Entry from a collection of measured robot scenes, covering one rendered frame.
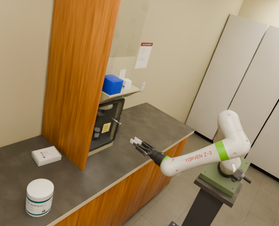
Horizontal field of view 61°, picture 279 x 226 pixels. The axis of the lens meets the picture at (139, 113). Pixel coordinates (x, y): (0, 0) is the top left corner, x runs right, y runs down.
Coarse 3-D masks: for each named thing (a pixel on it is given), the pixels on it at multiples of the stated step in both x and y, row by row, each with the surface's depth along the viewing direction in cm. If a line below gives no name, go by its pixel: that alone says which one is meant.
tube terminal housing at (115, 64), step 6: (108, 60) 144; (114, 60) 148; (120, 60) 153; (126, 60) 158; (132, 60) 163; (108, 66) 147; (114, 66) 151; (120, 66) 156; (126, 66) 161; (132, 66) 166; (108, 72) 149; (114, 72) 154; (126, 72) 164; (108, 144) 192; (96, 150) 182
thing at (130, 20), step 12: (132, 0) 136; (144, 0) 144; (120, 12) 133; (132, 12) 140; (144, 12) 149; (120, 24) 137; (132, 24) 145; (120, 36) 142; (132, 36) 151; (120, 48) 147; (132, 48) 157
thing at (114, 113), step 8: (104, 104) 160; (112, 104) 167; (120, 104) 175; (104, 112) 164; (112, 112) 172; (120, 112) 180; (96, 120) 161; (104, 120) 169; (112, 120) 177; (96, 128) 166; (112, 128) 182; (96, 136) 171; (104, 136) 179; (112, 136) 188; (96, 144) 176; (104, 144) 185
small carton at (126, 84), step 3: (123, 78) 159; (126, 78) 161; (123, 81) 158; (126, 81) 156; (129, 81) 158; (123, 84) 158; (126, 84) 157; (129, 84) 159; (123, 87) 158; (126, 87) 158; (129, 87) 160
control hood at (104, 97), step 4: (132, 88) 164; (136, 88) 166; (104, 92) 146; (120, 92) 152; (124, 92) 154; (128, 92) 157; (132, 92) 161; (136, 92) 170; (104, 96) 145; (108, 96) 143; (112, 96) 145; (116, 96) 150; (124, 96) 168; (100, 100) 148; (104, 100) 147
